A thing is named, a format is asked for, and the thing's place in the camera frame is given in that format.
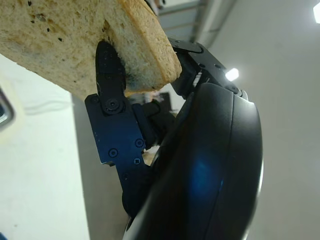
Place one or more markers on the slice of brown bread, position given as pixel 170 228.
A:
pixel 62 37

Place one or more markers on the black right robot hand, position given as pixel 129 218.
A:
pixel 205 162

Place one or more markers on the ceiling light panel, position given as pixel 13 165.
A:
pixel 232 74

